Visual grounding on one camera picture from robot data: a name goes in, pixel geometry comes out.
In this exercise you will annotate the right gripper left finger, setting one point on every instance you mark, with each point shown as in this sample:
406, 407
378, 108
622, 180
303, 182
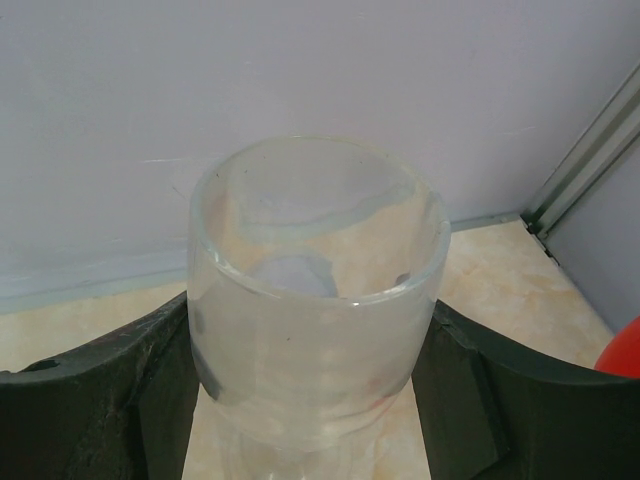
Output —
118, 407

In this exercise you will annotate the right aluminium corner post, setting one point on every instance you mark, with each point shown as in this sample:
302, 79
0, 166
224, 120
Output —
596, 151

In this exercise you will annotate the red plastic wine glass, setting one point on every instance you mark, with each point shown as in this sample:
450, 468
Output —
622, 355

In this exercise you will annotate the clear wine glass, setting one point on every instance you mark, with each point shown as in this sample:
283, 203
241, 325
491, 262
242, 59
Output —
314, 266

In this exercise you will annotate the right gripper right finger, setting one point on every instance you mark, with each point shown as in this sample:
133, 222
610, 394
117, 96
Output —
492, 408

